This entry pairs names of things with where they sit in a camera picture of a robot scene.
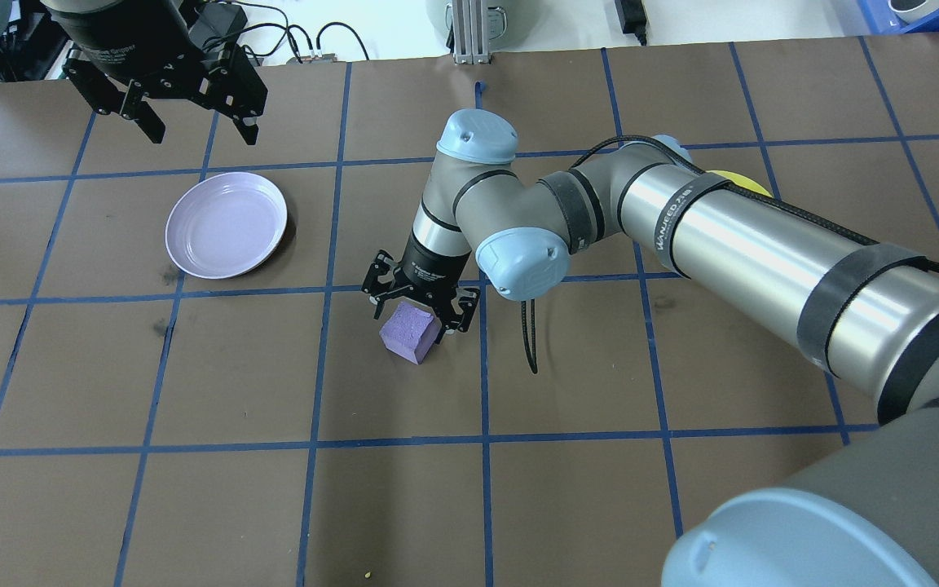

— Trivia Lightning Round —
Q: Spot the blue plastic bin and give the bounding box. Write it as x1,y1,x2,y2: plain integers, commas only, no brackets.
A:
857,0,939,35

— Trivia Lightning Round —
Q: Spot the aluminium frame post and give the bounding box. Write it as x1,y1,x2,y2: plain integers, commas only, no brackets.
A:
452,0,492,65

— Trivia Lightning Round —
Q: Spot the small black power adapter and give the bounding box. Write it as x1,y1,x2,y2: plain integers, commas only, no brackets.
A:
615,0,650,46

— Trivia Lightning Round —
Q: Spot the purple foam block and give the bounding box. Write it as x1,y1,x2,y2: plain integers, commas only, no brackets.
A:
379,302,443,365

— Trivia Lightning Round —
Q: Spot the black looped cable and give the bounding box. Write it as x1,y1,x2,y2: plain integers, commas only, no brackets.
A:
315,21,371,63

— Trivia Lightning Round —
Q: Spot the purple plate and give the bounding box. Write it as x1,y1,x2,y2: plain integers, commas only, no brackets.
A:
165,171,289,280

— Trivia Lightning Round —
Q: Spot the large black power adapter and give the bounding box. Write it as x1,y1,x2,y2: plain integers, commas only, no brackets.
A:
188,4,249,46

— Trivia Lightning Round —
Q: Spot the yellow plate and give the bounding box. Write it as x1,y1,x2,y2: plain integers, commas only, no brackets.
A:
706,169,774,199

